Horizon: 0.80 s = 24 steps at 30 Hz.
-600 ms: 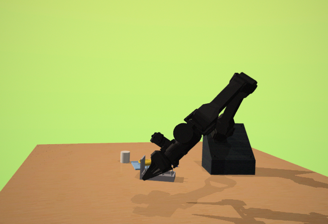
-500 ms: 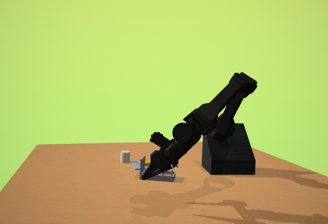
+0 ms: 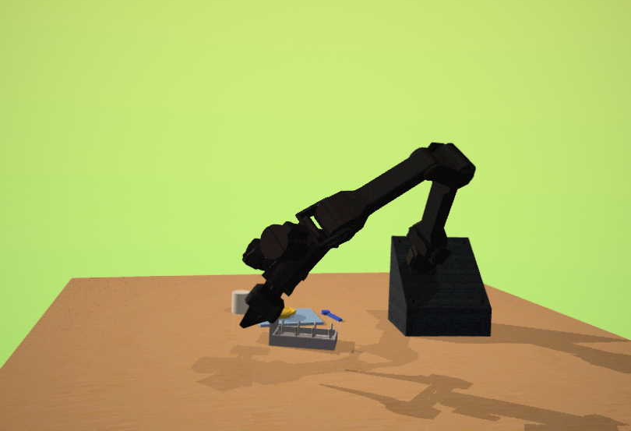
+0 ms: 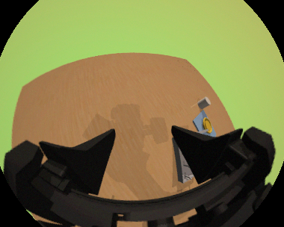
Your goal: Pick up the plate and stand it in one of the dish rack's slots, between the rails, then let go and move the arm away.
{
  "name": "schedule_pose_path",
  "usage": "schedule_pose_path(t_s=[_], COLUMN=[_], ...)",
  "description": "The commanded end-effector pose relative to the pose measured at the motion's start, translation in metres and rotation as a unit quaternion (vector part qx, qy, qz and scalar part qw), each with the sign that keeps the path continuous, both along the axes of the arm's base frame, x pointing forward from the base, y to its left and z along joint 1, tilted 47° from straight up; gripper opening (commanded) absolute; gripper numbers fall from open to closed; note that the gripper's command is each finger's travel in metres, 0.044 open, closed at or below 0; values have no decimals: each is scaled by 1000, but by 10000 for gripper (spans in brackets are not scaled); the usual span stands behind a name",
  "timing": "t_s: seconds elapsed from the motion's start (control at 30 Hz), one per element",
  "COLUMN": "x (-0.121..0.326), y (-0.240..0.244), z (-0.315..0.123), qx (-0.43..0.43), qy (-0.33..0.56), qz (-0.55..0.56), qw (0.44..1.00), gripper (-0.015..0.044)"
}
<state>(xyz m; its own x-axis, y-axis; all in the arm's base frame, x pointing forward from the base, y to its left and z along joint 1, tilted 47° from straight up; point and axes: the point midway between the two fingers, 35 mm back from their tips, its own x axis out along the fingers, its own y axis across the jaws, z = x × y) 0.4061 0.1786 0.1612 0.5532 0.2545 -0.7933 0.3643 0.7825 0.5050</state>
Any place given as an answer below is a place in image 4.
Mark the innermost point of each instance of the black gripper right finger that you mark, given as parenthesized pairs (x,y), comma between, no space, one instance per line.
(202,152)

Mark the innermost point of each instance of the grey dish rack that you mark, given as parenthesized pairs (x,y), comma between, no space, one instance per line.
(183,171)

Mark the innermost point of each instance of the blue-grey mat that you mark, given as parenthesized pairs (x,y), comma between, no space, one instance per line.
(198,122)

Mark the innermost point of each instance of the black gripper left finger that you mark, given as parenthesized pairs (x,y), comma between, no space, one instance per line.
(87,161)

